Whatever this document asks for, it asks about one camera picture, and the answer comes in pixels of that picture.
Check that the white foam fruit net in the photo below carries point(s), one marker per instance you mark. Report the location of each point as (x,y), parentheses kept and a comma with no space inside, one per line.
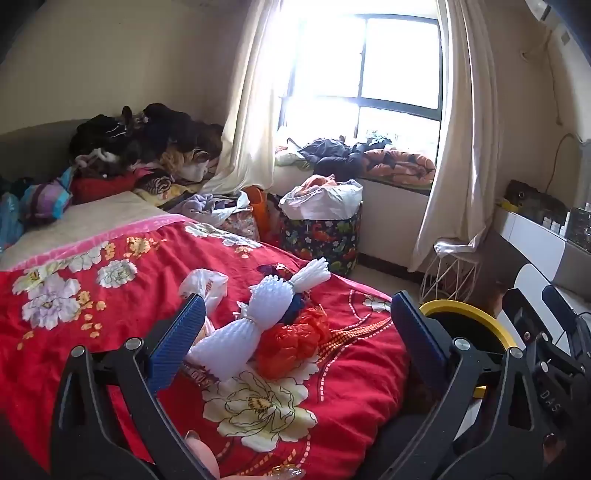
(274,297)
(226,346)

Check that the camouflage bag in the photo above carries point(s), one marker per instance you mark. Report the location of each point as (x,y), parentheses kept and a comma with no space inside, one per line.
(535,198)

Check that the arched vanity mirror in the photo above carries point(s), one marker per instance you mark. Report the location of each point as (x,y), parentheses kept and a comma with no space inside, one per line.
(585,175)

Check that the beige bed sheet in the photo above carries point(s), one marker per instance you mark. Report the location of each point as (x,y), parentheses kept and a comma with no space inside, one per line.
(83,226)

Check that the dark blue jacket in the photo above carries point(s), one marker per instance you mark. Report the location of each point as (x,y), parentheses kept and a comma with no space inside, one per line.
(332,154)

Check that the white green cloth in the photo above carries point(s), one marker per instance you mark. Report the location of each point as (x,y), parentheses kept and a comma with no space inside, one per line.
(291,157)

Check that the red floral blanket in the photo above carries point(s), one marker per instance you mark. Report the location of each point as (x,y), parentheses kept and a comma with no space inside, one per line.
(115,323)

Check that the purple striped bag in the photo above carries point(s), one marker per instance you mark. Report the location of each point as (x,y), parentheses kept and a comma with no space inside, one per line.
(48,198)

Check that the brown floral blanket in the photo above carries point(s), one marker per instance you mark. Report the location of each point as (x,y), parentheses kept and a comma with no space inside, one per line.
(161,184)

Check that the grey headboard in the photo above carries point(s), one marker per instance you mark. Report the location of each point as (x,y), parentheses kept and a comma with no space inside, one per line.
(32,147)

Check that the cream curtain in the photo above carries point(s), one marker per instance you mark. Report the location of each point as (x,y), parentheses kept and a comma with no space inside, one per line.
(249,115)
(461,138)

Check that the person's left hand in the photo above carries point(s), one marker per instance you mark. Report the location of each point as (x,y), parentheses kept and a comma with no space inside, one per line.
(205,457)

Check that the yellow rimmed black bin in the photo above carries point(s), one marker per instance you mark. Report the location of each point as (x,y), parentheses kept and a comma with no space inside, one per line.
(461,305)

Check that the person's leg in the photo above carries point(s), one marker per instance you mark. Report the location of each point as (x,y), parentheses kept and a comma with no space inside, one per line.
(392,454)

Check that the blue plastic bag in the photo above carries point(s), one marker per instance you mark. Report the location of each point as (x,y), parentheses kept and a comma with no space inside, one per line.
(295,308)

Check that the floral fabric bag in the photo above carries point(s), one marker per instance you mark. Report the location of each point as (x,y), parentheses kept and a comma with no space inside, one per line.
(240,226)

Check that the orange pink cloth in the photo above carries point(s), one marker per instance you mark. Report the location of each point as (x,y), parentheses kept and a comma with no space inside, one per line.
(318,181)

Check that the large white plastic bag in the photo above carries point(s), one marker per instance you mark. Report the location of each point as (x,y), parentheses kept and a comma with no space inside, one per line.
(323,198)

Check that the row of small bottles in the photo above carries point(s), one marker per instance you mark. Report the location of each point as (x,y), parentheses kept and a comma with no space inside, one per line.
(556,225)

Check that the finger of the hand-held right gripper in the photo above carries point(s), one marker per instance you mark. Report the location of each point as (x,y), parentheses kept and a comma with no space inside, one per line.
(565,318)
(526,318)

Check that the orange bag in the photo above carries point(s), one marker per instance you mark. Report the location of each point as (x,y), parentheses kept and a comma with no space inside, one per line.
(263,212)

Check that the red cloth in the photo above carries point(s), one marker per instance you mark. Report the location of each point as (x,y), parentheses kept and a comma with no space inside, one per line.
(101,189)

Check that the red plastic bag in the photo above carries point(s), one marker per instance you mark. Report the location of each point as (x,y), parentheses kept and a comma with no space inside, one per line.
(291,341)

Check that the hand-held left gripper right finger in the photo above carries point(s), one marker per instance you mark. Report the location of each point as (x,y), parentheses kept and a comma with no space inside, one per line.
(418,327)

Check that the dinosaur print laundry basket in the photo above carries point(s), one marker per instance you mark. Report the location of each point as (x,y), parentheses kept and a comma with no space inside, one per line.
(323,242)

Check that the white vanity desk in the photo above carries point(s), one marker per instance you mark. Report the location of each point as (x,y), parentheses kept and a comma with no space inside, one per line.
(535,240)

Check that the clear cosmetics organizer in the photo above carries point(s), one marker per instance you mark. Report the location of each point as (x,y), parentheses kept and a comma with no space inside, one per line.
(579,228)

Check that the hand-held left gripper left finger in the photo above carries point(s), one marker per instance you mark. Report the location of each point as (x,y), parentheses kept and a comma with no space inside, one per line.
(178,341)

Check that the lavender cloth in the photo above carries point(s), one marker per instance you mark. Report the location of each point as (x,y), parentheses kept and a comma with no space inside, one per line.
(203,207)

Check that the pile of dark clothes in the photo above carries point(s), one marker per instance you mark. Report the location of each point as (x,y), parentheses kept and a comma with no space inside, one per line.
(138,134)

